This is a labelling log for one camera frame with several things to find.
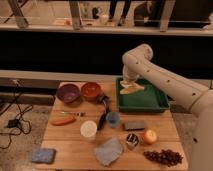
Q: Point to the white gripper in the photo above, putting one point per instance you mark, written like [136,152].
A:
[129,75]

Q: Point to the yellow banana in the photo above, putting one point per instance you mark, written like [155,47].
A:
[130,87]

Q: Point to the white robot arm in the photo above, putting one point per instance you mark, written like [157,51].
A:
[195,97]

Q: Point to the green plastic tray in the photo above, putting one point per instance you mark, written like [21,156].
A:
[151,99]

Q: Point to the red bowl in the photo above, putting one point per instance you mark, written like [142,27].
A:
[90,91]

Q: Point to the small blue cup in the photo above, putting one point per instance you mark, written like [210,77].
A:
[113,119]

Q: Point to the purple bowl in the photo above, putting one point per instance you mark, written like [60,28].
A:
[68,93]

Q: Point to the orange apple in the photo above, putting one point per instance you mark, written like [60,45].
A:
[149,137]

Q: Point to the metal fork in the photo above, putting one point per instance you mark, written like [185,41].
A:
[80,114]

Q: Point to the white paper cup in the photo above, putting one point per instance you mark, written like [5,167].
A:
[88,130]

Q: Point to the black mug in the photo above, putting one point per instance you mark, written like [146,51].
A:
[96,11]

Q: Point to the grey blue cloth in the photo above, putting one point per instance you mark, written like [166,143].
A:
[109,151]

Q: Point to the orange carrot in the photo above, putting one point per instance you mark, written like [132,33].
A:
[63,121]

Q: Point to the bunch of dark grapes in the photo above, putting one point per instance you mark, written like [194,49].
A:
[165,157]

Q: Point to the blue sponge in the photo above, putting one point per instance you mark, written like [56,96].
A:
[43,155]

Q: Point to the black power adapter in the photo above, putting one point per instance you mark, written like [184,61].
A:
[13,123]

